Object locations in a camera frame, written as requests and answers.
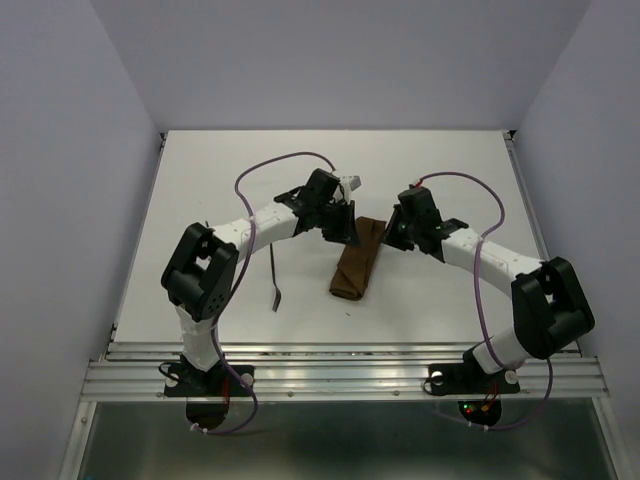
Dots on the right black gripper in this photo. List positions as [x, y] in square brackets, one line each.
[390, 236]

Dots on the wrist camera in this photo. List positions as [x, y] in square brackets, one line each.
[416, 184]
[351, 182]

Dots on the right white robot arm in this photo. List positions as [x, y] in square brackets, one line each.
[549, 307]

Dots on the black fork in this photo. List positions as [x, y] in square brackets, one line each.
[277, 291]

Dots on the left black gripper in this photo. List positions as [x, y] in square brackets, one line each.
[345, 233]

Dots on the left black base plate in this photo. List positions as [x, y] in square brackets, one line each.
[184, 381]

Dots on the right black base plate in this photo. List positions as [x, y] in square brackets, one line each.
[445, 379]

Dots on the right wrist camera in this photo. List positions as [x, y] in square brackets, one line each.
[416, 184]

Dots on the brown cloth napkin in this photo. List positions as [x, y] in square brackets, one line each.
[355, 266]

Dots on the aluminium frame rail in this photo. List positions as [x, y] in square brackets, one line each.
[284, 372]

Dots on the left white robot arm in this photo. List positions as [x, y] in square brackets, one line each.
[208, 263]

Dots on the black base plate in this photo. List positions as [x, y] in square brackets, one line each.
[184, 381]
[445, 379]

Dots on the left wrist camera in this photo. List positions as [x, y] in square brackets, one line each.
[351, 182]

